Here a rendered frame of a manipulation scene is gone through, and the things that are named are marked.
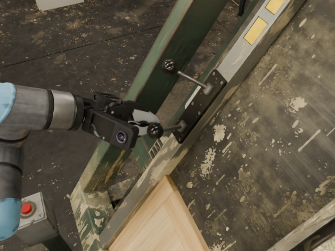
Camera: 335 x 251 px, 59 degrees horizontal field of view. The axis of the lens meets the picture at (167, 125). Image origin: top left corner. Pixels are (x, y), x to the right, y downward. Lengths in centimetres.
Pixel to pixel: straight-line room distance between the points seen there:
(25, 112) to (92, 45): 301
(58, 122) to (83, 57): 283
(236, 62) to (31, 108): 42
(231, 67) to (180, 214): 39
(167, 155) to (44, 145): 191
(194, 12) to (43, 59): 278
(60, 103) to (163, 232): 48
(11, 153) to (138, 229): 50
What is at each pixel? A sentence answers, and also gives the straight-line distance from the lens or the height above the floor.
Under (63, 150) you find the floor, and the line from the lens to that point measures 254.
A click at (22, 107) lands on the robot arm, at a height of 160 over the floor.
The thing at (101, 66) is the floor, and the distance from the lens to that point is 321.
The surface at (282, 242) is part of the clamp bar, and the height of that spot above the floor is 145.
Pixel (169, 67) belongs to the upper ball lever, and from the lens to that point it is 65.
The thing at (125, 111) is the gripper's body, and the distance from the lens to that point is 62.
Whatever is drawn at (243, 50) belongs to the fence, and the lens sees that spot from 67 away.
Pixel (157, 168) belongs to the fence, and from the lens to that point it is 83.
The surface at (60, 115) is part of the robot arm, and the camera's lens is 56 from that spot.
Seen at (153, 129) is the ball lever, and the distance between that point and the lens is 64.
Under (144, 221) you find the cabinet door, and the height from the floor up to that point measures 110.
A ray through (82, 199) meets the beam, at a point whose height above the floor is 90.
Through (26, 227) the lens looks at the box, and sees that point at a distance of 122.
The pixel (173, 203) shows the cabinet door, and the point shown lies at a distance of 82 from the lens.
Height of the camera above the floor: 195
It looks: 50 degrees down
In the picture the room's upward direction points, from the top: straight up
